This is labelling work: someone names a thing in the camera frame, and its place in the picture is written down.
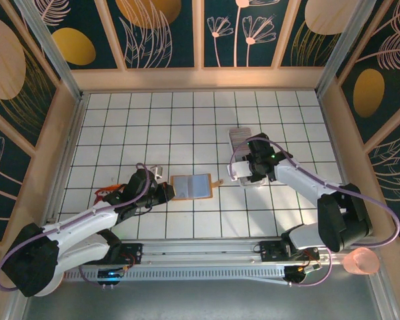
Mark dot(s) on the row of credit cards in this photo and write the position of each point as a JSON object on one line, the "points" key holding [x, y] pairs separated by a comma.
{"points": [[238, 136]]}

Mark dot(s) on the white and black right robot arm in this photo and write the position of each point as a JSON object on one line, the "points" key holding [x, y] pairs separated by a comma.
{"points": [[346, 216]]}

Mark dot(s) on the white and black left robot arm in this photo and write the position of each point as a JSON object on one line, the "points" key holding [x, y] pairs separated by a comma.
{"points": [[30, 260]]}

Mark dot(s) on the colourful snack bag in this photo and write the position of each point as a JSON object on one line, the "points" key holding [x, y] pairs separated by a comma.
{"points": [[103, 195]]}

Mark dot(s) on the small black control board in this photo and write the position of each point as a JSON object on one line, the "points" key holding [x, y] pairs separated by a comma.
{"points": [[296, 271], [110, 274]]}

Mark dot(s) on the grey sheet metal panel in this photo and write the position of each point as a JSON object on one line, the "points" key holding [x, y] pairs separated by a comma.
{"points": [[200, 300]]}

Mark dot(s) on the pink plastic cup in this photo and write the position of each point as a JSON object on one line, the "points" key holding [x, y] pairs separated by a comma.
{"points": [[360, 261]]}

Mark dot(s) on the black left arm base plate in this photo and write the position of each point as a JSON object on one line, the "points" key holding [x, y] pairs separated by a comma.
{"points": [[133, 253]]}

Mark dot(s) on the aluminium mounting rail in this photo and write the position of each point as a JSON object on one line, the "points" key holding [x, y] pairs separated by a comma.
{"points": [[200, 250]]}

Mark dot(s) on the aluminium side rail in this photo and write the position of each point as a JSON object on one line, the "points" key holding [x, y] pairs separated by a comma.
{"points": [[64, 166]]}

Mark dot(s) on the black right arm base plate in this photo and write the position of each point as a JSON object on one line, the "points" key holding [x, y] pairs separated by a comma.
{"points": [[270, 251]]}

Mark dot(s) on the aluminium frame post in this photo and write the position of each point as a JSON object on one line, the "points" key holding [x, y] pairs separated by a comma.
{"points": [[53, 56], [340, 50]]}

